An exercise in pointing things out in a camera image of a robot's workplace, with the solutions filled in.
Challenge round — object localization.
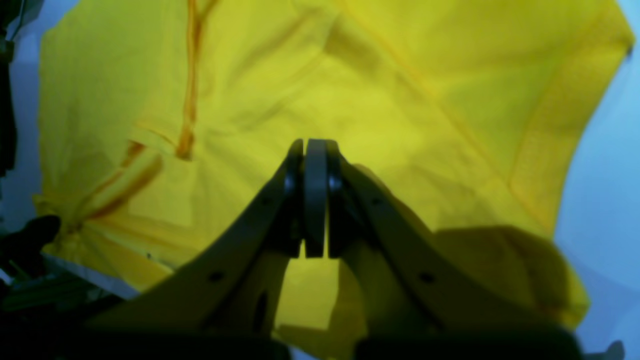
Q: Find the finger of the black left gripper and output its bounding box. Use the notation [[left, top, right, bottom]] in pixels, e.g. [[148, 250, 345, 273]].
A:
[[0, 215, 62, 276]]

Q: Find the yellow T-shirt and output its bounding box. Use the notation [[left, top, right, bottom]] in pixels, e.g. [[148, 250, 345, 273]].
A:
[[34, 0, 634, 360]]

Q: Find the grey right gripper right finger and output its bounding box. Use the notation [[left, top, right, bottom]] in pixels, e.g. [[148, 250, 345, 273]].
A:
[[316, 139, 583, 360]]

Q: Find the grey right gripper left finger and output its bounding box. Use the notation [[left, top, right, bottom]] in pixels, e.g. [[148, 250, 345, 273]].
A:
[[85, 139, 317, 360]]

